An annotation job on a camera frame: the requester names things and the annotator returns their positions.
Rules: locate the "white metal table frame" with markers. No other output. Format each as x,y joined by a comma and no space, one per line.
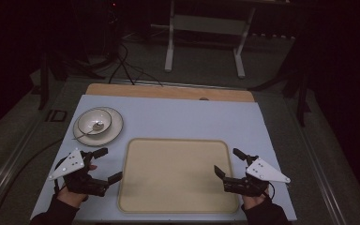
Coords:
168,59

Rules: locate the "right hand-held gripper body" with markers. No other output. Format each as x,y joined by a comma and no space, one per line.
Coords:
264,171

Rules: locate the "person's right hand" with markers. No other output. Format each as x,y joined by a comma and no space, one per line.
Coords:
253,201

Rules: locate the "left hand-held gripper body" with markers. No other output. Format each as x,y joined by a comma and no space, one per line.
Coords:
72,162

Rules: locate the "white dark-rimmed bowl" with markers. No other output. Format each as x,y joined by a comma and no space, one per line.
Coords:
89,120

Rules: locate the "beige tray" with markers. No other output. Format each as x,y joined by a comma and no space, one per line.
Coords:
175,175

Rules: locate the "white dark-rimmed plate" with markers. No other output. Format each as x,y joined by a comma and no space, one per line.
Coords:
115,126

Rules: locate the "metal spoon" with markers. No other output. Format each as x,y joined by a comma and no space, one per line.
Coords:
98,126

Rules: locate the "person's left hand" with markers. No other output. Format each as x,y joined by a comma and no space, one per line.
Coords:
70,198

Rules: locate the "metal floor rail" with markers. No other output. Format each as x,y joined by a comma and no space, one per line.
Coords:
6,168
322,175

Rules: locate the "black stand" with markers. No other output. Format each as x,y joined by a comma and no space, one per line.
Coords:
301,100

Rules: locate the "light blue table mat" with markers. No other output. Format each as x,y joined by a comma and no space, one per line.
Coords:
184,118

